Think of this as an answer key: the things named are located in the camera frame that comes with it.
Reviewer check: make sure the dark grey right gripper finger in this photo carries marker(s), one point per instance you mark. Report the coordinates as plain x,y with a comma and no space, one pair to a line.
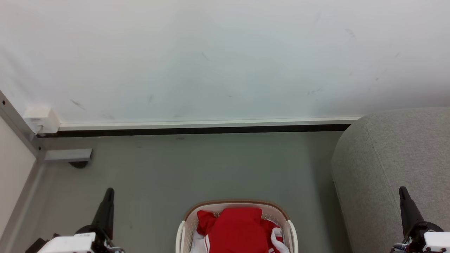
407,211

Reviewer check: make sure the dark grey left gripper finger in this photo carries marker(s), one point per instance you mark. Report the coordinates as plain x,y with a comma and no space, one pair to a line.
105,211

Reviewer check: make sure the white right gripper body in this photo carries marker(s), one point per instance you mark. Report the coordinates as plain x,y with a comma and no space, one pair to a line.
434,241

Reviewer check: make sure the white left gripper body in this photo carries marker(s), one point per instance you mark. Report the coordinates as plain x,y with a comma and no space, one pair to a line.
70,243

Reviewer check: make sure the red and white garment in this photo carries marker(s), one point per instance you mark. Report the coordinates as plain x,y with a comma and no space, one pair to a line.
278,239

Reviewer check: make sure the grey fabric sofa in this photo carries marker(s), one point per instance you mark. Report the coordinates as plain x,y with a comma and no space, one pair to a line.
386,168

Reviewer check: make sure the black caster wheel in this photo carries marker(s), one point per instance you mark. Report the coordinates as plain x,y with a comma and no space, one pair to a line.
79,164

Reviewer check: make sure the white plastic laundry basket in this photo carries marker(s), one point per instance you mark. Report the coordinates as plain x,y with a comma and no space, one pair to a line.
188,226

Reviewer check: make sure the white and black baseboard strip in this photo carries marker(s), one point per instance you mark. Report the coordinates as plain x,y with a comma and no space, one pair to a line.
211,127

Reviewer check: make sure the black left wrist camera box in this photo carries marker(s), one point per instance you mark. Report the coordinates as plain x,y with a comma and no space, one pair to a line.
35,246

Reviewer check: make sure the grey metal frame foot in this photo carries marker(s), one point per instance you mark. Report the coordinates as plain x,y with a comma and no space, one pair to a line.
66,155

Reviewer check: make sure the white wall junction box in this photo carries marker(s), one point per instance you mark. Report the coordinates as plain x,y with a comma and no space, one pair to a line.
41,119

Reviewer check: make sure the grey metal frame post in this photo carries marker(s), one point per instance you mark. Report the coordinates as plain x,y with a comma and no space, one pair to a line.
17,123

